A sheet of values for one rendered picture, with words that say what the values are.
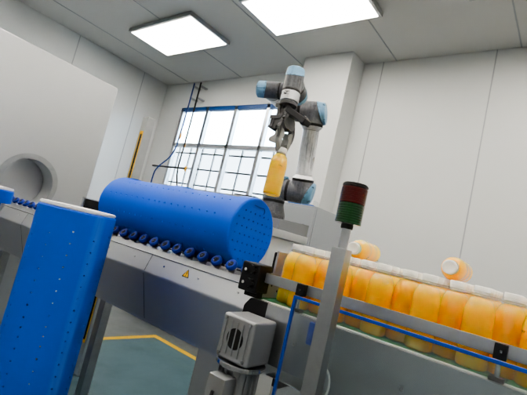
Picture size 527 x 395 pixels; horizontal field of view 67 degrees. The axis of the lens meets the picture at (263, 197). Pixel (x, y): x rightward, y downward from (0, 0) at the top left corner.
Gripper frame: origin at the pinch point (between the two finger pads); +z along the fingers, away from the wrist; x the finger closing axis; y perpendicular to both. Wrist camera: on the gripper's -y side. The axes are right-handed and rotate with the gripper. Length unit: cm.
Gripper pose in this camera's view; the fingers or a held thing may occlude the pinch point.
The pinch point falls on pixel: (281, 150)
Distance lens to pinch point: 156.1
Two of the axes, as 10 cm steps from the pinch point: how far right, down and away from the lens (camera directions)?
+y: -7.6, -0.7, 6.4
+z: -2.2, 9.6, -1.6
